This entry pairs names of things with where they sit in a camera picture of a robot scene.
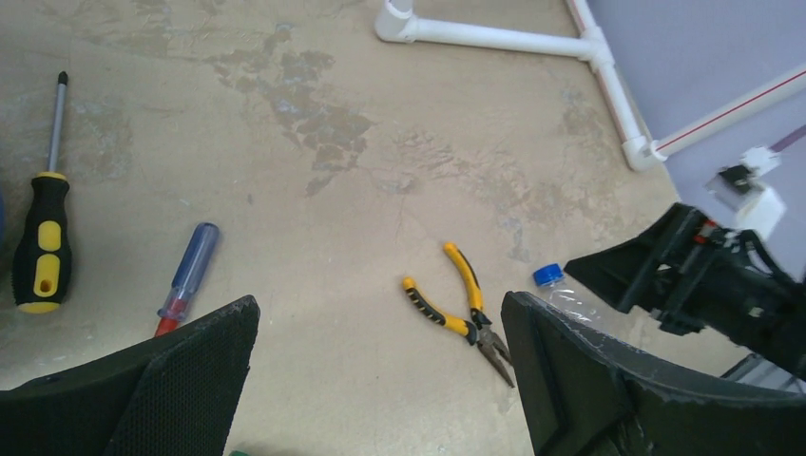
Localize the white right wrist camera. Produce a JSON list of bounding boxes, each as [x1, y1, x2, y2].
[[705, 146, 787, 241]]

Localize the yellow handled pliers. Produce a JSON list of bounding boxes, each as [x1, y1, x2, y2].
[[401, 241, 518, 390]]

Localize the white pipe frame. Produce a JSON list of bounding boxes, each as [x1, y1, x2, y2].
[[374, 1, 805, 172]]

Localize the small clear bottle blue cap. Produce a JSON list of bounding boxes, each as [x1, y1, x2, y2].
[[532, 263, 603, 330]]

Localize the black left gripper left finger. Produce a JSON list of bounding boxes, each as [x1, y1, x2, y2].
[[1, 295, 260, 455]]

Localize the blue plastic bin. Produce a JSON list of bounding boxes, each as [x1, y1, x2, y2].
[[0, 188, 7, 246]]

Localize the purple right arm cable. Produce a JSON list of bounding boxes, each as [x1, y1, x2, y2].
[[768, 123, 806, 154]]

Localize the blue red screwdriver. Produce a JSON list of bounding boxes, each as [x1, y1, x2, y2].
[[154, 222, 220, 337]]

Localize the black yellow screwdriver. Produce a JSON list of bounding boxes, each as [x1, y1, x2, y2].
[[11, 71, 73, 314]]

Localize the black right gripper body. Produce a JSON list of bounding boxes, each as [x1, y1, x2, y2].
[[654, 218, 805, 378]]

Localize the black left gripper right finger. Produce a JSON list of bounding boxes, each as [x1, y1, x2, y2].
[[501, 292, 805, 455]]

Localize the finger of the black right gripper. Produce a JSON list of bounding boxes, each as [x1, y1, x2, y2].
[[564, 203, 705, 314]]

